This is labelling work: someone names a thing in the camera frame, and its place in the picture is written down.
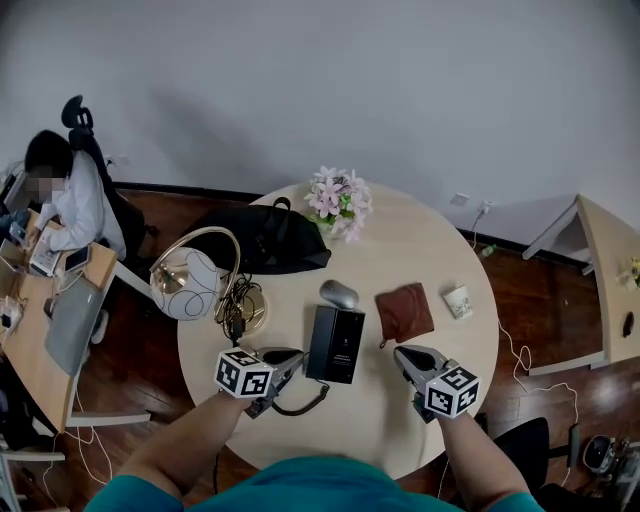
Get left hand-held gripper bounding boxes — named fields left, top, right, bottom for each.
left=214, top=346, right=307, bottom=420

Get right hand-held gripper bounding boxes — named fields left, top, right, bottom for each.
left=393, top=344, right=481, bottom=425

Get black cable loop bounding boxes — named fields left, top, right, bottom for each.
left=271, top=380, right=332, bottom=418

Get black rectangular box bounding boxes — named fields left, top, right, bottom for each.
left=304, top=303, right=367, bottom=386

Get person's right forearm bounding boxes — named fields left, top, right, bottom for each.
left=437, top=410, right=532, bottom=512

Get person's left forearm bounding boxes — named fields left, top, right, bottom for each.
left=117, top=389, right=251, bottom=502

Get brown leather pouch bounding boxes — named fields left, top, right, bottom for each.
left=374, top=282, right=436, bottom=349

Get white paper cup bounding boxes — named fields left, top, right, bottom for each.
left=442, top=284, right=474, bottom=320

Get grey computer mouse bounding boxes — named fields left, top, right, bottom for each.
left=318, top=279, right=360, bottom=310

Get black bag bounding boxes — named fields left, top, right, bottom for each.
left=191, top=196, right=333, bottom=277

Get white globe desk lamp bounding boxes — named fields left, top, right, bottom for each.
left=149, top=225, right=269, bottom=338

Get person's teal shirt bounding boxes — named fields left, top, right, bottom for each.
left=84, top=453, right=547, bottom=512

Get pink flower bouquet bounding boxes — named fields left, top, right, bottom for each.
left=304, top=166, right=374, bottom=245

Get grey floor device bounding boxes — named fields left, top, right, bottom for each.
left=581, top=433, right=640, bottom=501

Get small wooden desk white legs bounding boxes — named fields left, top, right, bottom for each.
left=521, top=193, right=640, bottom=378

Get grey laptop sleeve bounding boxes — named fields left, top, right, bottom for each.
left=43, top=275, right=106, bottom=378

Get black headrest office chair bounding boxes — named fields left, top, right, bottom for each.
left=60, top=94, right=159, bottom=267

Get yellow flower pot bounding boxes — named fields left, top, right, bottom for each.
left=616, top=256, right=640, bottom=290

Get smartphone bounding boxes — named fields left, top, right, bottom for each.
left=63, top=244, right=92, bottom=274

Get long wooden desk white legs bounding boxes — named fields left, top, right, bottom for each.
left=0, top=208, right=152, bottom=435

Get silver laptop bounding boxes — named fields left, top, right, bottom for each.
left=28, top=226, right=63, bottom=278

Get white power strip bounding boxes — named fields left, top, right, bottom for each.
left=0, top=296, right=22, bottom=332

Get black lamp cable bundle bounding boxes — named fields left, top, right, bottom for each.
left=218, top=276, right=262, bottom=347

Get white thin floor cable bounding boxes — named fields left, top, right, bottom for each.
left=41, top=387, right=115, bottom=502

